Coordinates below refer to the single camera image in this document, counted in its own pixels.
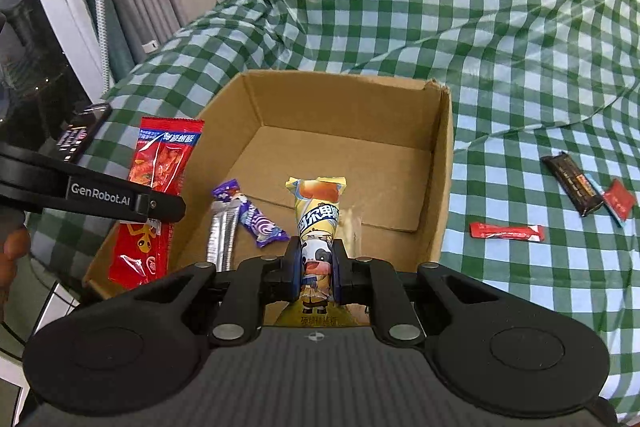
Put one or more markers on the black smartphone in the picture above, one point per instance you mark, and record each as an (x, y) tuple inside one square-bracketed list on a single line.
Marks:
[(80, 132)]

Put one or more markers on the yellow cow print snack packet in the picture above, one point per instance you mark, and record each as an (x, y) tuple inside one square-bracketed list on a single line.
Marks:
[(315, 217)]

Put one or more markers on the large red snack packet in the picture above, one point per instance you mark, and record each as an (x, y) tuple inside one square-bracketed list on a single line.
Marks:
[(160, 157)]

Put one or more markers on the silver snack packet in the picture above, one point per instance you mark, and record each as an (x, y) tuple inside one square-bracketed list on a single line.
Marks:
[(222, 237)]

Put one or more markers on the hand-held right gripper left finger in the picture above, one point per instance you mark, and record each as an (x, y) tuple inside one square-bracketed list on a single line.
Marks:
[(295, 267)]

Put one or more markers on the green checkered cloth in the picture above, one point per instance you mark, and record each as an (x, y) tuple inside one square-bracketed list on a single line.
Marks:
[(400, 7)]

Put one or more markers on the white curtain clip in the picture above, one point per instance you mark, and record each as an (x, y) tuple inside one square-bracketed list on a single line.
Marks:
[(149, 43)]

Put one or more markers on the person's left hand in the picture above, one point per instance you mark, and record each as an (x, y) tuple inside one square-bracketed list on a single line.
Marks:
[(12, 252)]

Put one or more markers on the teal curtain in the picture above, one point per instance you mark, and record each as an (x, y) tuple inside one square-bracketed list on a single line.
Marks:
[(117, 52)]

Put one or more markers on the black snack bar packet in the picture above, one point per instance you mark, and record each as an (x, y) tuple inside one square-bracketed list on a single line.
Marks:
[(575, 184)]

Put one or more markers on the white door frame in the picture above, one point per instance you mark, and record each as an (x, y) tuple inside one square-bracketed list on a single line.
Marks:
[(55, 7)]

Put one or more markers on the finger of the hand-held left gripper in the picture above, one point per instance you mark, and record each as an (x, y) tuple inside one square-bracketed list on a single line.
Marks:
[(110, 197)]

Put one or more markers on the thin red stick packet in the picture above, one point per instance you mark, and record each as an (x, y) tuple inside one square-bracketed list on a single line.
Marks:
[(505, 232)]

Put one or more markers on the purple candy packet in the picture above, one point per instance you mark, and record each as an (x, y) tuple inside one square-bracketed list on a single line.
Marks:
[(257, 222)]

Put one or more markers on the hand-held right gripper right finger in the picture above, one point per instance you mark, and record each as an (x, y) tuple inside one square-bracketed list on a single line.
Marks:
[(337, 272)]

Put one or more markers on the brown cardboard box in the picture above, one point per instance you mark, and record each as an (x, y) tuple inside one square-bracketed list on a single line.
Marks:
[(350, 167)]

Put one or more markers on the small red square packet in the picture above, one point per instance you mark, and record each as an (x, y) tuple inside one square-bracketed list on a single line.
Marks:
[(620, 201)]

